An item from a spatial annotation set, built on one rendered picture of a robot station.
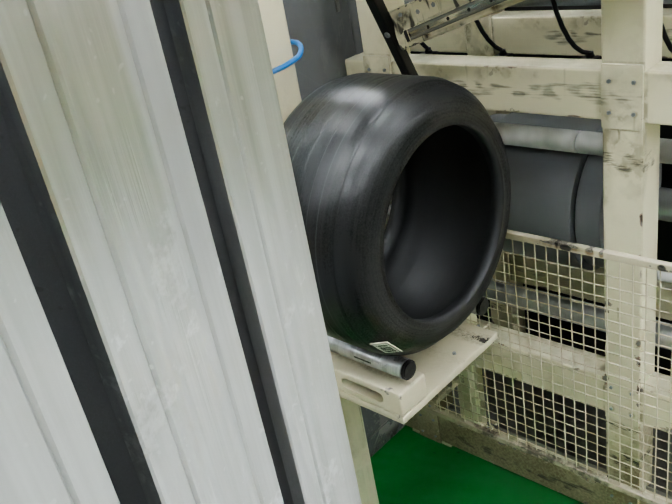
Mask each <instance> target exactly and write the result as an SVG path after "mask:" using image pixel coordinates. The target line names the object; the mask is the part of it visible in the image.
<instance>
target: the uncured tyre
mask: <svg viewBox="0 0 672 504"><path fill-rule="evenodd" d="M283 124H284V129H285V134H286V139H287V144H288V149H289V153H290V158H291V163H292V168H293V173H294V178H295V182H296V187H297V192H298V197H299V202H300V207H301V212H302V216H303V221H304V226H305V231H306V236H307V241H308V246H309V250H310V255H311V260H312V265H313V270H314V275H315V280H316V284H317V289H318V294H319V299H320V304H321V309H322V314H323V318H324V323H325V328H326V333H327V336H330V337H333V338H335V339H338V340H341V341H343V342H346V343H348V344H351V345H354V346H356V347H359V348H362V349H364V350H367V351H370V352H373V353H376V354H381V355H409V354H413V353H417V352H420V351H422V350H425V349H427V348H429V347H430V346H432V345H434V344H435V343H437V342H438V341H440V340H441V339H443V338H444V337H446V336H447V335H448V334H450V333H451V332H453V331H454V330H455V329H456V328H457V327H459V326H460V325H461V324H462V323H463V322H464V321H465V320H466V318H467V317H468V316H469V315H470V314H471V313H472V311H473V310H474V309H475V307H476V306H477V304H478V303H479V301H480V300H481V298H482V297H483V295H484V293H485V291H486V289H487V288H488V286H489V284H490V282H491V279H492V277H493V275H494V272H495V270H496V267H497V265H498V262H499V259H500V256H501V253H502V249H503V246H504V242H505V238H506V233H507V228H508V221H509V214H510V201H511V183H510V171H509V164H508V158H507V154H506V150H505V147H504V143H503V141H502V138H501V136H500V133H499V131H498V129H497V127H496V126H495V124H494V122H493V121H492V119H491V117H490V116H489V114H488V112H487V111H486V109H485V107H484V106H483V105H482V103H481V102H480V101H479V100H478V99H477V98H476V96H474V95H473V94H472V93H471V92H470V91H468V90H467V89H466V88H464V87H462V86H460V85H458V84H455V83H453V82H451V81H448V80H446V79H443V78H440V77H435V76H420V75H402V74H383V73H356V74H351V75H347V76H344V77H341V78H338V79H335V80H333V81H330V82H328V83H326V84H324V85H322V86H320V87H319V88H317V89H316V90H314V91H313V92H312V93H310V94H309V95H308V96H307V97H306V98H304V99H303V100H302V101H301V102H300V103H299V104H298V105H297V106H296V108H295V109H294V110H293V111H292V112H291V114H290V115H289V116H288V118H287V119H286V120H285V122H284V123H283ZM391 198H392V204H391V210H390V215H389V219H388V223H387V226H386V229H385V224H386V218H387V213H388V209H389V205H390V201H391ZM378 342H389V343H390V344H392V345H394V346H395V347H397V348H399V349H400V350H402V352H396V353H384V352H382V351H380V350H378V349H377V348H375V347H373V346H371V345H370V343H378Z"/></svg>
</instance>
